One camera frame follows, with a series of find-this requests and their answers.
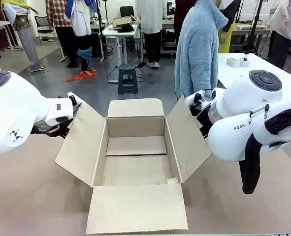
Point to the white rectangular box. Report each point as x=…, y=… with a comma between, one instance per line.
x=232, y=62

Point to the person in pale coat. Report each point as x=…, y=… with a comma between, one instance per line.
x=285, y=29

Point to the black office chair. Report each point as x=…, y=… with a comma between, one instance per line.
x=45, y=27

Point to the small open cardboard box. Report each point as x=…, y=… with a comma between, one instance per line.
x=121, y=20

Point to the small white box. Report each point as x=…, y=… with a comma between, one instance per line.
x=245, y=62

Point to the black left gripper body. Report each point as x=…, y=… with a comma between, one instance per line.
x=54, y=130

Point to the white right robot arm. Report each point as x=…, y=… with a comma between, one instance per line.
x=234, y=115

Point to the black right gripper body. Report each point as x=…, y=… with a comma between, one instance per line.
x=202, y=115

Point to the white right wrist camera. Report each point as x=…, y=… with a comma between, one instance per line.
x=192, y=98

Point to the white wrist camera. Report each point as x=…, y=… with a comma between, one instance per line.
x=82, y=105
x=192, y=98

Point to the brown cardboard box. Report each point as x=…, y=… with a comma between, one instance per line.
x=135, y=211

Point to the white desk with box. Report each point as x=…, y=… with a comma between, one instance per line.
x=120, y=44

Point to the orange cloth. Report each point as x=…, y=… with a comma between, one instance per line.
x=82, y=76

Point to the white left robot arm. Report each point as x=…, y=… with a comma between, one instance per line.
x=12, y=110

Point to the person in blue fleece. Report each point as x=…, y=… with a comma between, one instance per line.
x=197, y=49

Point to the black plastic step stool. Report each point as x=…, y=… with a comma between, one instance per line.
x=128, y=78

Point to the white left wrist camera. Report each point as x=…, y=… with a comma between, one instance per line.
x=82, y=105

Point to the person in plaid shirt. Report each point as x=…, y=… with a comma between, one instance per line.
x=61, y=24

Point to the person in white top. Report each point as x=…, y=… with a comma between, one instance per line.
x=151, y=24

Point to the small beige wrapped item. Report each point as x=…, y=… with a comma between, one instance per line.
x=172, y=181

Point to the black light stand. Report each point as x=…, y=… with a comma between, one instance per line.
x=256, y=27

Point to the large white side table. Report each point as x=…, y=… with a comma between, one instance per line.
x=253, y=66

